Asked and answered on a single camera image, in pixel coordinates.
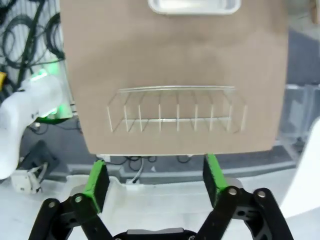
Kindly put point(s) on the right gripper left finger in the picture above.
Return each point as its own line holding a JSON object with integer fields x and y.
{"x": 96, "y": 185}

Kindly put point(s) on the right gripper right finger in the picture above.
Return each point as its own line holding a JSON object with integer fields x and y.
{"x": 215, "y": 182}

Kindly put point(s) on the rectangular steel container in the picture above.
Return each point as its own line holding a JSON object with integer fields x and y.
{"x": 195, "y": 6}

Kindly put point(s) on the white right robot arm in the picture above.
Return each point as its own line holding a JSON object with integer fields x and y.
{"x": 15, "y": 125}

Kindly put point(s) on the black floor box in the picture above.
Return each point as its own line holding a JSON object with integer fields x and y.
{"x": 40, "y": 155}

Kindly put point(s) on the small white device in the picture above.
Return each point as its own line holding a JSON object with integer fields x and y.
{"x": 22, "y": 181}

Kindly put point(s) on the white side table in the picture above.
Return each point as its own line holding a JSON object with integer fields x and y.
{"x": 307, "y": 175}

